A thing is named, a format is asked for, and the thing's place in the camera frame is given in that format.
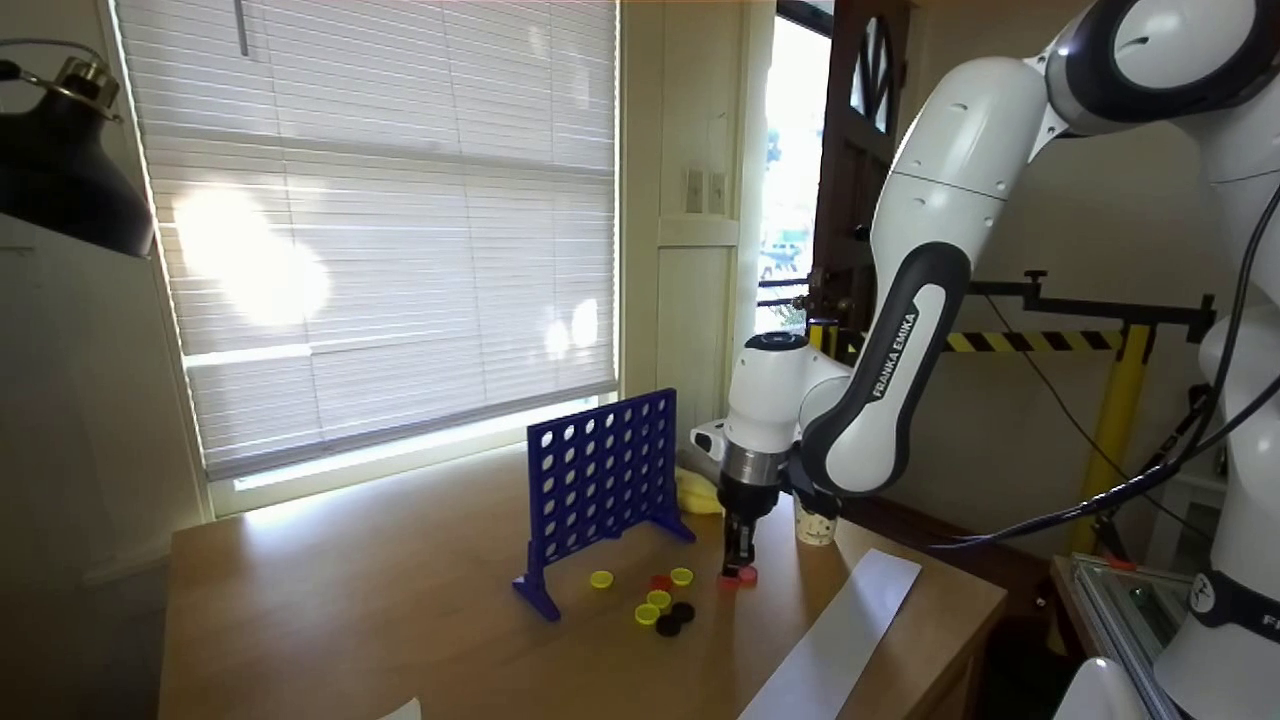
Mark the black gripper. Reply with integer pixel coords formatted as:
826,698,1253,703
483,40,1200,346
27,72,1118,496
717,477,780,576

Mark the black disc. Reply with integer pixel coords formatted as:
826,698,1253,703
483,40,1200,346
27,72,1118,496
657,618,683,638
669,599,697,624

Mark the yellow disc lone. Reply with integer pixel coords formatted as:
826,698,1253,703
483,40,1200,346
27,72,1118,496
587,570,618,594

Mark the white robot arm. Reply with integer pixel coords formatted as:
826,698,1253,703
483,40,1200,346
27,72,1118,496
717,0,1280,720

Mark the yellow disc pile behind grid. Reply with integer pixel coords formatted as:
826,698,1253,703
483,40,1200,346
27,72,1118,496
676,469,726,515

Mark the blue connect four grid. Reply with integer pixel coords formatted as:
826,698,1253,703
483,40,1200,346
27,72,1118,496
513,390,693,622

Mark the yellow black barrier stand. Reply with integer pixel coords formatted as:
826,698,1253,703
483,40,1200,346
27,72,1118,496
739,276,1218,521

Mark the white window blind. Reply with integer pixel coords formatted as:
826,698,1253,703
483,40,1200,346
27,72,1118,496
115,0,619,477

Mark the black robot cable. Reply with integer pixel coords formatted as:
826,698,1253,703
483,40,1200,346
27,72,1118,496
933,171,1280,557

